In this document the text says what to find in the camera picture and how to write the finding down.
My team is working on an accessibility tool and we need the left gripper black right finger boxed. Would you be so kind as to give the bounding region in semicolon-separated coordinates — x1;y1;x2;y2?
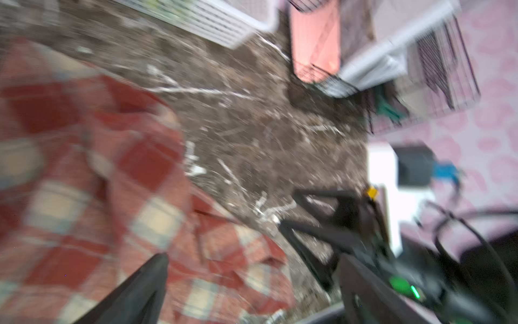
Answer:
337;254;427;324

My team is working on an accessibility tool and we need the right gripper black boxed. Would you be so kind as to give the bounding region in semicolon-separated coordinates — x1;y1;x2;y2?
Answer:
279;188;502;323

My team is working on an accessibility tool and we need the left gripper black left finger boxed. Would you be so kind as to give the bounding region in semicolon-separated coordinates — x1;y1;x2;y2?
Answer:
76;253;169;324

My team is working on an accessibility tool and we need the red plaid skirt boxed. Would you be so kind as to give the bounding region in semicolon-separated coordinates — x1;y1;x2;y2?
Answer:
1;39;295;323

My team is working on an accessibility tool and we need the white binder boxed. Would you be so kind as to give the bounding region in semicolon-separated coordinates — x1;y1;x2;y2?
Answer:
337;1;461;97

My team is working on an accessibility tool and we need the pink folder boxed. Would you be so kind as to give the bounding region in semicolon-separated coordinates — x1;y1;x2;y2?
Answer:
289;1;341;84

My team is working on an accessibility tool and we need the white plastic basket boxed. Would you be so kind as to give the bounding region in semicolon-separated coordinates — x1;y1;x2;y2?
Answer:
118;0;279;49

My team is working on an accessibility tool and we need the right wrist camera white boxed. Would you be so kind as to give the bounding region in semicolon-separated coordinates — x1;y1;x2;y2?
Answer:
366;141;462;258

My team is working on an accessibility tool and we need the black wire desk organizer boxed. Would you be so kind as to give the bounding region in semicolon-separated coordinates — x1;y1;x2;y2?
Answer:
293;1;481;134

